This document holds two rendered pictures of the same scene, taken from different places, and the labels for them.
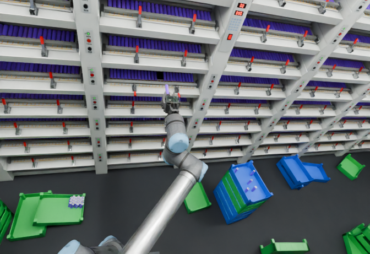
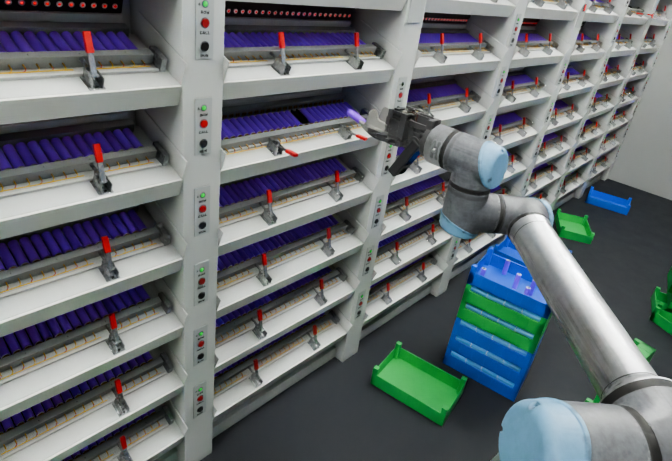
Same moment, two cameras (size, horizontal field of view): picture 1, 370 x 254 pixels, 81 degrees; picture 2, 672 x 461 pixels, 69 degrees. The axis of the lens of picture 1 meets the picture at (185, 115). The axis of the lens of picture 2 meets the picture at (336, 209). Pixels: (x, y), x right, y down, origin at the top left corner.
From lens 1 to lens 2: 84 cm
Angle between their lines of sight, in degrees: 28
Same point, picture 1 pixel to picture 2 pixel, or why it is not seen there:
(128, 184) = (280, 445)
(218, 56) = (406, 35)
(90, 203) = not seen: outside the picture
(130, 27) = not seen: outside the picture
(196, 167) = (532, 203)
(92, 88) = (199, 166)
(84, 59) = (190, 81)
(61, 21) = not seen: outside the picture
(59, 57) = (132, 86)
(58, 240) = not seen: outside the picture
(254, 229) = (554, 382)
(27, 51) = (46, 84)
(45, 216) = not seen: outside the picture
